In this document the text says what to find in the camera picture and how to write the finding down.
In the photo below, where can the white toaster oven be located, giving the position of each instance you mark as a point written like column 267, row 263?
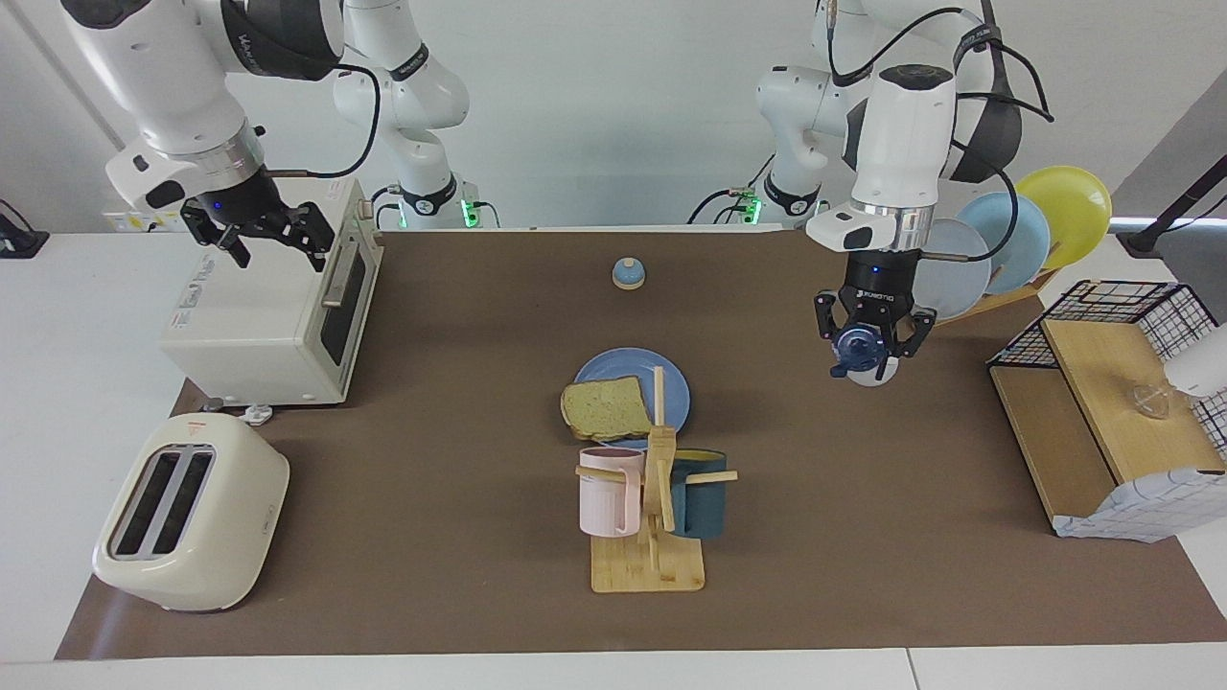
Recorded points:
column 259, row 316

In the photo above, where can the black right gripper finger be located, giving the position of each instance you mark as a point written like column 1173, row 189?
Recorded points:
column 309, row 230
column 216, row 235

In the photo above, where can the light blue round plate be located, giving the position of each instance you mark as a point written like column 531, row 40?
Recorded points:
column 1021, row 240

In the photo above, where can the small blue call bell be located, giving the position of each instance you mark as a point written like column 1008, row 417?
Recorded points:
column 628, row 276

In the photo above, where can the grey round plate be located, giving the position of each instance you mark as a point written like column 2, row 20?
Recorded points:
column 959, row 283

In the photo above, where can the white checkered cloth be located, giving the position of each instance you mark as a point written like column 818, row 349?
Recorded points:
column 1150, row 503

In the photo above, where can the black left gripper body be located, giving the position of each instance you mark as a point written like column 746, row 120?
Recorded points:
column 877, row 287

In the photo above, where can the black camera stand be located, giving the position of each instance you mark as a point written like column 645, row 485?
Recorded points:
column 1174, row 209

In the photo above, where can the wooden mug tree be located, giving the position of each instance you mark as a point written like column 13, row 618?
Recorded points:
column 652, row 565

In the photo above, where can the dark teal mug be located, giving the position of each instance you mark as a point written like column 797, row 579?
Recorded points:
column 705, row 503

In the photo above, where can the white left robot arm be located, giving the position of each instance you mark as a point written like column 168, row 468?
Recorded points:
column 906, row 144

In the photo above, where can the wooden plate rack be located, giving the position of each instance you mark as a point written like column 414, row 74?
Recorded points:
column 1007, row 298

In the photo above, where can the wooden shelf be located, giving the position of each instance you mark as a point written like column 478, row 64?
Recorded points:
column 1102, row 383

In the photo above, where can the clear glass cup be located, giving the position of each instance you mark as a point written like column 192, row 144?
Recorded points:
column 1150, row 401

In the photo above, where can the cream two-slot toaster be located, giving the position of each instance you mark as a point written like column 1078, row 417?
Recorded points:
column 201, row 537

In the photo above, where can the toasted bread slice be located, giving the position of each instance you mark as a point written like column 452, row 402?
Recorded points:
column 604, row 407

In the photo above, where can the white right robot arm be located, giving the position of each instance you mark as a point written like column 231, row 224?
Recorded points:
column 163, row 67

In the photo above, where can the brown table mat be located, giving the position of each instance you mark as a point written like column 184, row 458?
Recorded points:
column 431, row 498

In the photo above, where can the pink mug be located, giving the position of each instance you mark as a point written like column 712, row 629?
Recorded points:
column 604, row 498

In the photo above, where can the white power strip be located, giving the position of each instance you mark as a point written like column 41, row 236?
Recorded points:
column 129, row 222

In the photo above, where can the white plastic cylinder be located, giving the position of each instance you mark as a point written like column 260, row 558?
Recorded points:
column 1198, row 369

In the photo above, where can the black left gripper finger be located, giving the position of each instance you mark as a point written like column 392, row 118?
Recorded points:
column 828, row 316
column 918, row 331

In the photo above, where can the white bottle with blue cap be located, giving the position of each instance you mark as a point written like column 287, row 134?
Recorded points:
column 860, row 350

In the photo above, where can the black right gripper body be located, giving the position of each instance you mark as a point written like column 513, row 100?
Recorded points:
column 240, row 201

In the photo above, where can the yellow round plate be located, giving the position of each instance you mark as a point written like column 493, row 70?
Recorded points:
column 1078, row 206

